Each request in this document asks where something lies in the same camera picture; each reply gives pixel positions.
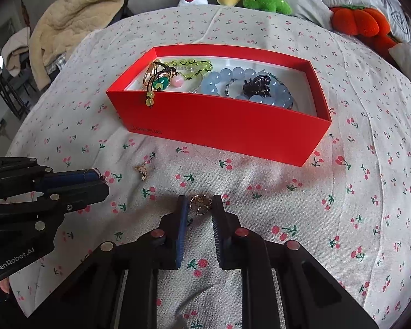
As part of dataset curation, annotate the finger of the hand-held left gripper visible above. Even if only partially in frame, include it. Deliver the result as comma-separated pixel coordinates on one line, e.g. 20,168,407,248
0,158,100,192
0,181,109,247

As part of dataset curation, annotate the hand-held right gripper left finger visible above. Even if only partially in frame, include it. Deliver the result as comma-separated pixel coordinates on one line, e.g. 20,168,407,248
60,195,190,329

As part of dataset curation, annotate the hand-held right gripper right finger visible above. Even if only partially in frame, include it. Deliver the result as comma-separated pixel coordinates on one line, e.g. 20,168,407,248
210,195,379,329

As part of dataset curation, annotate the gold ring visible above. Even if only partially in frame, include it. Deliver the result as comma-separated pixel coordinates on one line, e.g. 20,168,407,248
189,195,213,216

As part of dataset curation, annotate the gold butterfly earring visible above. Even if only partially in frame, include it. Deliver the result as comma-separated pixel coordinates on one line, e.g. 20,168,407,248
134,164,150,181

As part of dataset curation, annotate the red cardboard box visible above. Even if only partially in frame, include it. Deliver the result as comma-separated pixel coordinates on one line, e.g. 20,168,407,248
105,44,332,168

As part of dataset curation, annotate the gold flower hair clip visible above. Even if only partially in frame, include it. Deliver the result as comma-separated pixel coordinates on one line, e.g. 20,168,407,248
143,62,161,88

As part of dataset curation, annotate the blue bead bracelet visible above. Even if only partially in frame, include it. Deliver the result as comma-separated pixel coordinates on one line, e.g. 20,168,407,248
200,67,293,110

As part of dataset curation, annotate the black hair claw clip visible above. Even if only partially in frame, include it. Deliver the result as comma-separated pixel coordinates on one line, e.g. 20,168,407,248
241,74,273,98

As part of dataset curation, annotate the clear bead bracelet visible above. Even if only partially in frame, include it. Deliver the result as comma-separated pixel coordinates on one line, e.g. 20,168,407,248
181,67,206,94

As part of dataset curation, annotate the green bead bracelet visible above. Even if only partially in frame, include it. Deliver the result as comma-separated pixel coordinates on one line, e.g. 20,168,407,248
144,58,215,108

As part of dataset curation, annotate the cherry print bedsheet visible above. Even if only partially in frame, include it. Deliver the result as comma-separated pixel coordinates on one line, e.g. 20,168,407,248
5,5,411,329

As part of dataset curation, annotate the black metal chair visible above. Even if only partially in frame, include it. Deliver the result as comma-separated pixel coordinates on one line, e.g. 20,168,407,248
0,70,31,118

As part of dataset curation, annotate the grey checkered cloth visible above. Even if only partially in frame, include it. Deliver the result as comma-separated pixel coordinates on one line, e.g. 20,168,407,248
44,56,69,75

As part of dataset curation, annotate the white garment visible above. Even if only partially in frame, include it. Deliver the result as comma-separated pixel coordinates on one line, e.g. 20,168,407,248
2,27,32,76

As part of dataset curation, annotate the beige quilted blanket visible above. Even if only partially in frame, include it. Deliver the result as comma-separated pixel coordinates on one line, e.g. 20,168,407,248
29,0,138,76

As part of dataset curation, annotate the orange pumpkin plush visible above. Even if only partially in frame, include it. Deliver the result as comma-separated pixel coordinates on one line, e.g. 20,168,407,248
330,6,401,62

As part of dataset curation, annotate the plain white pillow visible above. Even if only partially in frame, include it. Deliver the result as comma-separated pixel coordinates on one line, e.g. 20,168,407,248
389,39,411,73

